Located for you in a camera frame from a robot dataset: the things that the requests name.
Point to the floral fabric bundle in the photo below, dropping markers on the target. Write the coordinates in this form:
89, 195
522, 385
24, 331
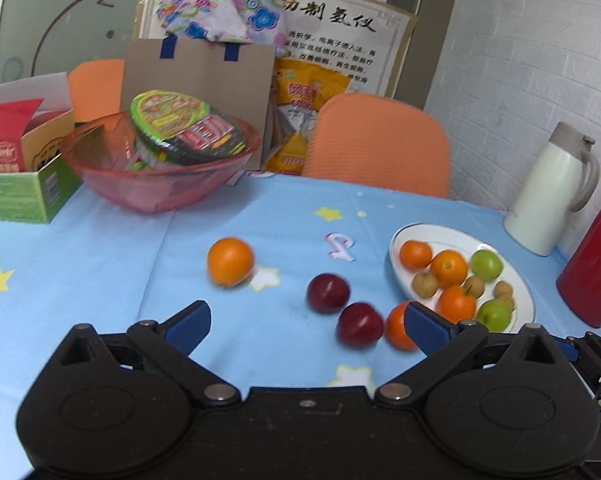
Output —
227, 21

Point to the small tangerine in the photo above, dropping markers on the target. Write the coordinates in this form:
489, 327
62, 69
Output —
415, 255

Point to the brown cardboard box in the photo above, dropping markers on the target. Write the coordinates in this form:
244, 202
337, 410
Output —
235, 78

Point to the dark red plum front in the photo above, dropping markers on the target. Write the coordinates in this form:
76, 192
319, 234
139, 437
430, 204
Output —
360, 326

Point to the red thermos jug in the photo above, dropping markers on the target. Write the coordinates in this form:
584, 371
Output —
580, 282

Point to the instant noodle cup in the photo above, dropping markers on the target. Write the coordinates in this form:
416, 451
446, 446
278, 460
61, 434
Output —
174, 129

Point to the dark red plum back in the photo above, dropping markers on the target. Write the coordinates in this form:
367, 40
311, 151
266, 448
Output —
328, 293

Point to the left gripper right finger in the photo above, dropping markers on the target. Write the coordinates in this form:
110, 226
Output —
449, 349

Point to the blue cartoon tablecloth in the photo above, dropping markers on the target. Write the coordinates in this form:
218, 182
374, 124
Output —
296, 271

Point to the dark red plum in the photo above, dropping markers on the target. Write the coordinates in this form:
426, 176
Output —
328, 293
360, 326

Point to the chinese text poster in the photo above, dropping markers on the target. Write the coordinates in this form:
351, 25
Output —
365, 40

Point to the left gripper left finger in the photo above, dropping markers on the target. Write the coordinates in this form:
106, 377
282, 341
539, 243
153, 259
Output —
167, 347

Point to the white thermos jug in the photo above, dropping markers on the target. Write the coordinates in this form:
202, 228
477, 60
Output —
561, 181

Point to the pink glass bowl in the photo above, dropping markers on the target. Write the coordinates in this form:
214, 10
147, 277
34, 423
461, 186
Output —
102, 153

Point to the green cardboard box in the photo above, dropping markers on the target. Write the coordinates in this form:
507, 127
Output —
35, 182

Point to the orange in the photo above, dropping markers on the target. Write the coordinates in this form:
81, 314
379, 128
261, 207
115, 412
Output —
449, 267
230, 261

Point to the green apple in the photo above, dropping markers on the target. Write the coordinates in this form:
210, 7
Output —
486, 265
495, 315

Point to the orange chair far left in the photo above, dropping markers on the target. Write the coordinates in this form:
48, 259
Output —
95, 88

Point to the stemmed tangerine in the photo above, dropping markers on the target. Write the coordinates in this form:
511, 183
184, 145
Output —
455, 305

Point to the orange chair near plate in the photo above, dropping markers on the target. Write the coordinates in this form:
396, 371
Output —
374, 141

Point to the white porcelain plate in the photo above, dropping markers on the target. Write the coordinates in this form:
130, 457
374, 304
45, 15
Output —
440, 238

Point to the yellow snack bag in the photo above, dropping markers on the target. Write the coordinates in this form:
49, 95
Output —
300, 90

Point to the red snack packet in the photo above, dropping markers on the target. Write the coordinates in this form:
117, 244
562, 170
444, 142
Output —
3, 135

